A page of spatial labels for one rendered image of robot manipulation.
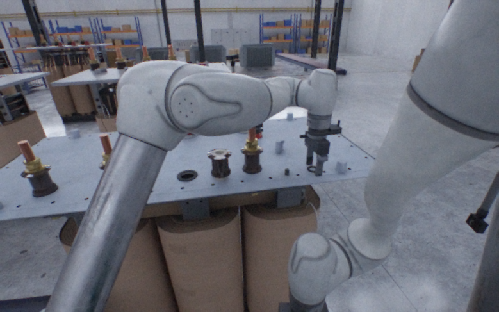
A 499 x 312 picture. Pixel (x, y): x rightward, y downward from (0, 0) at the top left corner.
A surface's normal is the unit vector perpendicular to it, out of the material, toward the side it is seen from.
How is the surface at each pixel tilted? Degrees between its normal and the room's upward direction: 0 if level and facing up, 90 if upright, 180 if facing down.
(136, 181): 77
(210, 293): 90
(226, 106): 84
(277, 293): 90
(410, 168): 108
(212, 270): 90
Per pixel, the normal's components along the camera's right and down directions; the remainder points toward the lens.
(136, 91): -0.45, -0.18
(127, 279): 0.22, 0.44
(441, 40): -0.99, -0.15
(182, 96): -0.39, 0.33
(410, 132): -0.93, 0.31
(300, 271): -0.65, 0.20
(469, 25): -0.97, 0.04
